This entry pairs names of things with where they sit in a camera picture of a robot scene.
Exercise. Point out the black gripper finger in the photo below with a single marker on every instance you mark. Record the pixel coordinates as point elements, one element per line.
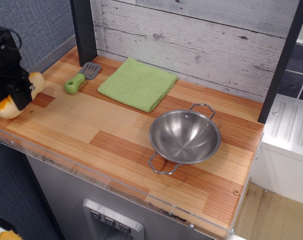
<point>20,92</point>

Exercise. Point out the black right frame post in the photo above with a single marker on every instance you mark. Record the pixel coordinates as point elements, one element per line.
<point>288,48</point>

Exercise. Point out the green folded cloth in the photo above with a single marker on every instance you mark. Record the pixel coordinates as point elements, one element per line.
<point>138,85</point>

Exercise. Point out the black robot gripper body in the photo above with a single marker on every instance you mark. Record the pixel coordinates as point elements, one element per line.
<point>10,57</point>

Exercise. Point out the black frame post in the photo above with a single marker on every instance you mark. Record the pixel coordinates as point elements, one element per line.
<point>84,30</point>
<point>288,48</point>

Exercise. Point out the clear acrylic table edge guard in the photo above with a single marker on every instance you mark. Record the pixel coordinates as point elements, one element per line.
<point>222,177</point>

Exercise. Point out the green handled grey spatula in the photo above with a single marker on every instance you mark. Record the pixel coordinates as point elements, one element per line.
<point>88,72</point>

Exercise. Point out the grey toy fridge front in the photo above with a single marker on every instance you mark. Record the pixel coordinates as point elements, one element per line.
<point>91,206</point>

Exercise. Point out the black left frame post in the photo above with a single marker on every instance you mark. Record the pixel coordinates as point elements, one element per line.
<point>84,30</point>

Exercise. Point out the yellow object at corner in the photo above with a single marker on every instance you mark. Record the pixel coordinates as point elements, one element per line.
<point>10,235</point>

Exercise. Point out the steel bowl with handles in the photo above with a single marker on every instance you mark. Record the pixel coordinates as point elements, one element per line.
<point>184,136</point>

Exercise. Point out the white toy sink counter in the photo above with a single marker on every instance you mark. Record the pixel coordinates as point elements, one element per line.
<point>278,166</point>

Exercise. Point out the toy bread loaf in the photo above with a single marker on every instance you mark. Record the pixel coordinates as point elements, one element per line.
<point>9,109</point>

